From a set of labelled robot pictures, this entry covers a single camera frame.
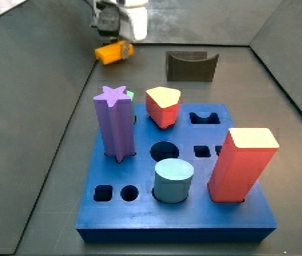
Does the black curved fixture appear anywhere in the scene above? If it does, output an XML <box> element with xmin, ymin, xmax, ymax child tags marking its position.
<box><xmin>165</xmin><ymin>51</ymin><xmax>218</xmax><ymax>82</ymax></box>

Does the tall red rectangular block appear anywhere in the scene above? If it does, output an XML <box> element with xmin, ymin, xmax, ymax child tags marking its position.
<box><xmin>206</xmin><ymin>128</ymin><xmax>279</xmax><ymax>203</ymax></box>

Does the light blue cylinder block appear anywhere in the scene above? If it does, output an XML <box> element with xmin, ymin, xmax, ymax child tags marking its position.
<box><xmin>153</xmin><ymin>158</ymin><xmax>193</xmax><ymax>204</ymax></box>

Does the red rounded wedge block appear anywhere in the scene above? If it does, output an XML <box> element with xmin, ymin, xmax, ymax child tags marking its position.
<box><xmin>145</xmin><ymin>87</ymin><xmax>180</xmax><ymax>129</ymax></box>

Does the blue shape sorter base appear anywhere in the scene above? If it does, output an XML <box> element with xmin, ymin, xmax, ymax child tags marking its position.
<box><xmin>76</xmin><ymin>104</ymin><xmax>276</xmax><ymax>243</ymax></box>

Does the yellow arch block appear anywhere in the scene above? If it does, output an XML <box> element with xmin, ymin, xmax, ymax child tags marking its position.
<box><xmin>94</xmin><ymin>40</ymin><xmax>133</xmax><ymax>65</ymax></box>

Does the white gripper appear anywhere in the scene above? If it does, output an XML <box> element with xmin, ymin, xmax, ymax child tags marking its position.
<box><xmin>90</xmin><ymin>0</ymin><xmax>148</xmax><ymax>60</ymax></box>

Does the purple star prism block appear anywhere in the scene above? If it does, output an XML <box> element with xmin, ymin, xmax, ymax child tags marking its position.
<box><xmin>93</xmin><ymin>86</ymin><xmax>134</xmax><ymax>163</ymax></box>

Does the green cylinder block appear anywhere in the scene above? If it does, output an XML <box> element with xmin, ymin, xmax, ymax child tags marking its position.
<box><xmin>126</xmin><ymin>90</ymin><xmax>134</xmax><ymax>101</ymax></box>

